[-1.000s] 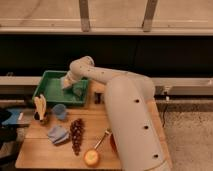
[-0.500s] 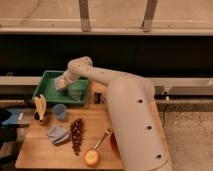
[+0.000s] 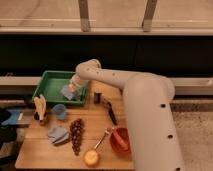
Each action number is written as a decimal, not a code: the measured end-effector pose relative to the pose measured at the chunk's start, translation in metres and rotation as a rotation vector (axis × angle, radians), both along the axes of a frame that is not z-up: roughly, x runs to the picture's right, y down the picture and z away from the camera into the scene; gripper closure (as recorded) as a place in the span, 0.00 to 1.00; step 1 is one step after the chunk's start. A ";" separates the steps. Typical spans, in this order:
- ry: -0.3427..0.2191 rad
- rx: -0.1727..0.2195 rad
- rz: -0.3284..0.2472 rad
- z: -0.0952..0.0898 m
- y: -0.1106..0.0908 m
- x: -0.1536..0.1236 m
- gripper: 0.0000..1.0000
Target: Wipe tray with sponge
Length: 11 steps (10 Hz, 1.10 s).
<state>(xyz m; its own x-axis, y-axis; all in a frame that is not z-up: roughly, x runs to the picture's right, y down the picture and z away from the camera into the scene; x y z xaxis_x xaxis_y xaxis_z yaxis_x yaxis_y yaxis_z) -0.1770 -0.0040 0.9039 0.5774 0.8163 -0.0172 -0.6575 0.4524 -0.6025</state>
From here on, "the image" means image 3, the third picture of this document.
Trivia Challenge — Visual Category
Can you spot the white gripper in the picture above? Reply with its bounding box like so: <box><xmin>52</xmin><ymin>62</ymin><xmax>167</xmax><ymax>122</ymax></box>
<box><xmin>68</xmin><ymin>74</ymin><xmax>88</xmax><ymax>93</ymax></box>

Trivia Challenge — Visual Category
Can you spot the blue grey sponge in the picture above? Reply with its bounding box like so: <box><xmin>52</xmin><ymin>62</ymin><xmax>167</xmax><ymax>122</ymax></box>
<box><xmin>61</xmin><ymin>86</ymin><xmax>77</xmax><ymax>100</ymax></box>

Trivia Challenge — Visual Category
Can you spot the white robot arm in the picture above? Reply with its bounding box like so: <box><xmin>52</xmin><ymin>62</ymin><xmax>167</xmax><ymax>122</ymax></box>
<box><xmin>69</xmin><ymin>59</ymin><xmax>186</xmax><ymax>171</ymax></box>

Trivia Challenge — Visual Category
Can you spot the green plastic tray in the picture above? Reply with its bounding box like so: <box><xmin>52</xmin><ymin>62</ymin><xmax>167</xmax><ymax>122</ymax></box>
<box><xmin>32</xmin><ymin>70</ymin><xmax>88</xmax><ymax>106</ymax></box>

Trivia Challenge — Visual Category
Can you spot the small blue cup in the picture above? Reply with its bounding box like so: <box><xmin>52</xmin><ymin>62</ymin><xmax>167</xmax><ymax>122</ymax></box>
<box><xmin>52</xmin><ymin>104</ymin><xmax>66</xmax><ymax>120</ymax></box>

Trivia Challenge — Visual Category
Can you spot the banana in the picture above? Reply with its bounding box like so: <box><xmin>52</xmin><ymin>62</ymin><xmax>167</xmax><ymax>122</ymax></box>
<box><xmin>34</xmin><ymin>94</ymin><xmax>46</xmax><ymax>121</ymax></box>

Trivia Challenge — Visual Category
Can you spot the dark grape bunch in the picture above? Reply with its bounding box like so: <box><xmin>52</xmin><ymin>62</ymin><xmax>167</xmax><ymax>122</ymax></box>
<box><xmin>70</xmin><ymin>118</ymin><xmax>84</xmax><ymax>156</ymax></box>

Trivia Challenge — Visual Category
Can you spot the blue folded cloth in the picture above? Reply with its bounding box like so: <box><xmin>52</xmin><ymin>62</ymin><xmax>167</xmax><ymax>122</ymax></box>
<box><xmin>47</xmin><ymin>125</ymin><xmax>69</xmax><ymax>145</ymax></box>

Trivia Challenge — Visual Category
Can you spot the metal spoon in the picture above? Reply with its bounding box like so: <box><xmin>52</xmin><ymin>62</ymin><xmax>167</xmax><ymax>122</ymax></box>
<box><xmin>94</xmin><ymin>129</ymin><xmax>110</xmax><ymax>150</ymax></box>

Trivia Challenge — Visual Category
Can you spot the blue object at left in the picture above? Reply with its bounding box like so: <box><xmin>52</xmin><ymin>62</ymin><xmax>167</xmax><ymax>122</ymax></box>
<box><xmin>2</xmin><ymin>109</ymin><xmax>23</xmax><ymax>126</ymax></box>

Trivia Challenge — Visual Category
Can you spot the red bowl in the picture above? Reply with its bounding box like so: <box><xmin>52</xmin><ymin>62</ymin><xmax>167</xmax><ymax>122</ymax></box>
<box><xmin>110</xmin><ymin>128</ymin><xmax>131</xmax><ymax>156</ymax></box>

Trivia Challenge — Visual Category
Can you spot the yellow apple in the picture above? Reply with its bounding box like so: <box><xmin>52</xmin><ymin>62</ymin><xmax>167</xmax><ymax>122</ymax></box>
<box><xmin>84</xmin><ymin>149</ymin><xmax>99</xmax><ymax>167</ymax></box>

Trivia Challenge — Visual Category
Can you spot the orange carrot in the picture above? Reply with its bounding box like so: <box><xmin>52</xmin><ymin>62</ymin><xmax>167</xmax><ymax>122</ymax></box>
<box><xmin>112</xmin><ymin>128</ymin><xmax>129</xmax><ymax>151</ymax></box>

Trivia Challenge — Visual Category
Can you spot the black handled knife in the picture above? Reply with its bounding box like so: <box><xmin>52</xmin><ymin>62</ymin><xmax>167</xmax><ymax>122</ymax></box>
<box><xmin>102</xmin><ymin>97</ymin><xmax>117</xmax><ymax>125</ymax></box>

